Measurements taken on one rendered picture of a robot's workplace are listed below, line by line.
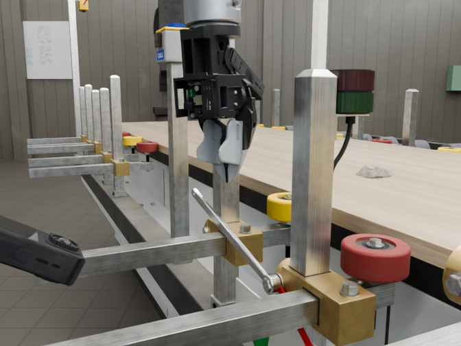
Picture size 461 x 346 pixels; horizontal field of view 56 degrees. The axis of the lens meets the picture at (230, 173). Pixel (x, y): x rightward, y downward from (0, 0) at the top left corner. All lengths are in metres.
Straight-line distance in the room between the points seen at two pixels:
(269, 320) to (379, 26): 7.61
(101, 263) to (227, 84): 0.31
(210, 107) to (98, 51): 7.31
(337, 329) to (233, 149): 0.27
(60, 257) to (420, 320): 0.53
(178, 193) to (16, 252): 0.65
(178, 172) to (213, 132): 0.37
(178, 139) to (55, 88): 7.14
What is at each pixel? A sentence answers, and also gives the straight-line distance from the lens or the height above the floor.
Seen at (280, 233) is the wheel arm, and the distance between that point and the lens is 0.76.
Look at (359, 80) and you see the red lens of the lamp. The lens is 0.52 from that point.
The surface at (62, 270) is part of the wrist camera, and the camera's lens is 0.38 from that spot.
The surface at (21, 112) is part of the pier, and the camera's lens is 8.20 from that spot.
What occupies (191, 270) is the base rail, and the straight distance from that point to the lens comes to 1.00.
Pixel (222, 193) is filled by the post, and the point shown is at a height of 0.92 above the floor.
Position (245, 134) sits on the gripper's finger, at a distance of 0.60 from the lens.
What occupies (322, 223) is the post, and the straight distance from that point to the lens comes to 0.53.
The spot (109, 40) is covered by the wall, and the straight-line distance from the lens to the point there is 7.82.
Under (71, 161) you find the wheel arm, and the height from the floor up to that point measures 0.82.
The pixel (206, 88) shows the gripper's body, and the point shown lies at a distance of 0.56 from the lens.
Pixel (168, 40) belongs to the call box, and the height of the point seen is 1.19.
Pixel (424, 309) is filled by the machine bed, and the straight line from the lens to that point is 0.72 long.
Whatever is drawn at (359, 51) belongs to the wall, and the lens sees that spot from 7.85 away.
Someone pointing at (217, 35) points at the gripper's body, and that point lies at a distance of 0.58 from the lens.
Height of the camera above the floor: 1.08
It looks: 10 degrees down
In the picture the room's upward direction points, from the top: straight up
